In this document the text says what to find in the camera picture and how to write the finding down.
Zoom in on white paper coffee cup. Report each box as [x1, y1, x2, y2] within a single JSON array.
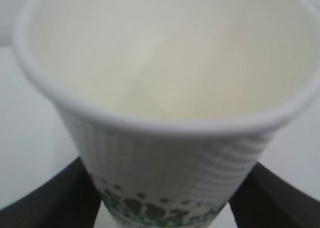
[[12, 0, 320, 227]]

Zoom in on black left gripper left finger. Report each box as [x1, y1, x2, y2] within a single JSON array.
[[0, 158, 101, 227]]

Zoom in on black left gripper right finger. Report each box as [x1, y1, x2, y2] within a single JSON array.
[[229, 163, 320, 228]]

